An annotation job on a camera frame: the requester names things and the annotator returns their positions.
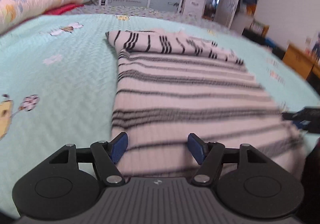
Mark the green bee print quilt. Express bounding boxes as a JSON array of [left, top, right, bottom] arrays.
[[0, 13, 320, 214]]

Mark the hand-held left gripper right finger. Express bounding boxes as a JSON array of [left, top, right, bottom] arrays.
[[187, 133, 269, 186]]

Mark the red pillow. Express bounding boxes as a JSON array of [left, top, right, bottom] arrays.
[[44, 3, 81, 16]]

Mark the white black striped sweater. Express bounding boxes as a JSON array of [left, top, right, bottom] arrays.
[[105, 29, 307, 180]]

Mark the wooden desk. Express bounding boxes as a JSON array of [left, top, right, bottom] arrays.
[[282, 42, 320, 85]]

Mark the floral pillow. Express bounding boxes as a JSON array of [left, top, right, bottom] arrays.
[[0, 0, 85, 35]]

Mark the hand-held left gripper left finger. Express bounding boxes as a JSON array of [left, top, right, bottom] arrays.
[[49, 132, 128, 187]]

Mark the black armchair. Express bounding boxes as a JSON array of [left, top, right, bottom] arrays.
[[241, 27, 288, 57]]

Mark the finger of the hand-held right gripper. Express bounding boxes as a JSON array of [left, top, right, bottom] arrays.
[[282, 111, 312, 129]]

